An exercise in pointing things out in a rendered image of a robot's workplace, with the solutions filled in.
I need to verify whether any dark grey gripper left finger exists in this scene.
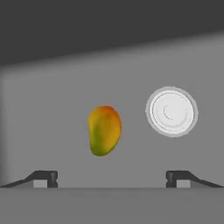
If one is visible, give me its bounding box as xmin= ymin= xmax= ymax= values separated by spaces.
xmin=0 ymin=170 xmax=59 ymax=189

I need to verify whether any yellow green mango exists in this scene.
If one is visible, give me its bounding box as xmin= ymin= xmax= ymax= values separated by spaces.
xmin=87 ymin=105 xmax=123 ymax=157

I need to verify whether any grey sink basin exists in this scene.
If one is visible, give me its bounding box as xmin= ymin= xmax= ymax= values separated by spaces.
xmin=0 ymin=28 xmax=224 ymax=189

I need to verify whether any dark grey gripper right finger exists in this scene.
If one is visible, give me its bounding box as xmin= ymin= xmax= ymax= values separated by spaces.
xmin=165 ymin=170 xmax=224 ymax=189

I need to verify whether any round white sink drain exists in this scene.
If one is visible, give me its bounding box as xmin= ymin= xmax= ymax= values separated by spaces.
xmin=144 ymin=86 xmax=200 ymax=138

